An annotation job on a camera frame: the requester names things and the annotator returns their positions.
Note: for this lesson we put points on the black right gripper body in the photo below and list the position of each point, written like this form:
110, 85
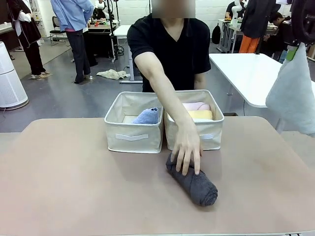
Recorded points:
305, 22

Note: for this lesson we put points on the light teal cone towel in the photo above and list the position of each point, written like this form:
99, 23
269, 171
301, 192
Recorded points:
292, 98

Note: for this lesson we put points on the pink towel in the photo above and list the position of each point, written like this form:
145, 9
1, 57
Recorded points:
197, 106

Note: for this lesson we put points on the yellow towel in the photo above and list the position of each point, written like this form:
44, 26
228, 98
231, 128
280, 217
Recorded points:
200, 115

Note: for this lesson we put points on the lavender blue cone towel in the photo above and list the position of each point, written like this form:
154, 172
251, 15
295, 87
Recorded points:
146, 116

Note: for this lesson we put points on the dark grey towel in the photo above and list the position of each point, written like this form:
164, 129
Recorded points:
201, 189

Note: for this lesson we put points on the person's right forearm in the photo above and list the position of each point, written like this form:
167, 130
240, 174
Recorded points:
167, 98

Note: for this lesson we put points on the person's left forearm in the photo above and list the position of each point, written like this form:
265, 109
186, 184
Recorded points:
200, 81

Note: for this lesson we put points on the person's right hand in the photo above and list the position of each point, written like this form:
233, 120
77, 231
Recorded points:
188, 142

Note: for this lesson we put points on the seated bystander in black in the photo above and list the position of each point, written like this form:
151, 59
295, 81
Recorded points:
280, 32

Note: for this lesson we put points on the bystander in orange trousers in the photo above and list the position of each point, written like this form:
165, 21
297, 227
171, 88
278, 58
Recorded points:
258, 14

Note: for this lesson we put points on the white table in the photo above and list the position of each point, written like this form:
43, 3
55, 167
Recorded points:
246, 73

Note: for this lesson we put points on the black backpack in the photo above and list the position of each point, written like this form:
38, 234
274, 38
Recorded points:
216, 34

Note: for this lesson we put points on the person's black t-shirt torso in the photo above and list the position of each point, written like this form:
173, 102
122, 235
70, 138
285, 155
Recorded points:
182, 56

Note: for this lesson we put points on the cream fabric storage bin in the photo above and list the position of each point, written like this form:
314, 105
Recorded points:
133, 142
214, 137

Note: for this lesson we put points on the white desk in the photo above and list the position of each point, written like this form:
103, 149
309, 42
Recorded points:
121, 30

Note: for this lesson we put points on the black tripod stand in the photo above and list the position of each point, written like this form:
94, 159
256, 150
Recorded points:
113, 29

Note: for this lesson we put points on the beige rag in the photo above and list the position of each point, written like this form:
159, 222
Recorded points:
110, 73

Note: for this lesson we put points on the bystander in blue shirt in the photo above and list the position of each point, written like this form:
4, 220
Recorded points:
73, 14

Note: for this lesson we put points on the black office chair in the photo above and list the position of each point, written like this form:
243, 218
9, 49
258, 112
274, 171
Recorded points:
55, 24

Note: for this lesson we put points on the bystander in dark vest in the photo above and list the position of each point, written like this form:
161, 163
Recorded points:
27, 27

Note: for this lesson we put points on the white air purifier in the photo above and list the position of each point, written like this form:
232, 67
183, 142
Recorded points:
9, 83

